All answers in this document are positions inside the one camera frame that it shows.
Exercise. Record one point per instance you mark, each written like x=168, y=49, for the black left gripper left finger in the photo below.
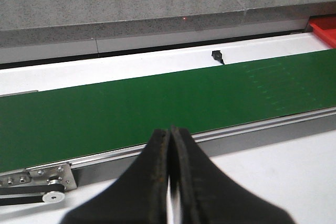
x=138, y=195

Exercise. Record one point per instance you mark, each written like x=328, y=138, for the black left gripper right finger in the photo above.
x=207, y=195

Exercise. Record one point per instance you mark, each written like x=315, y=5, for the small silver drive pulley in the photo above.
x=56, y=195

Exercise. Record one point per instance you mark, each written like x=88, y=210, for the black drive timing belt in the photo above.
x=25, y=194

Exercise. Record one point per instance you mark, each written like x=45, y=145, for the green conveyor belt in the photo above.
x=49, y=126

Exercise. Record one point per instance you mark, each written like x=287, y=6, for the small black sensor block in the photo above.
x=218, y=56

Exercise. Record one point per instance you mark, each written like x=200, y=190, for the red plastic tray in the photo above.
x=324, y=28

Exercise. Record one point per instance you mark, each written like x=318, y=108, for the grey stone countertop left slab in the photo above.
x=28, y=22

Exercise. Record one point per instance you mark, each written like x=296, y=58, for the steel motor mount plate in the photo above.
x=40, y=175

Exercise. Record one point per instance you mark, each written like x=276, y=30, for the aluminium conveyor frame rail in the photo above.
x=205, y=136

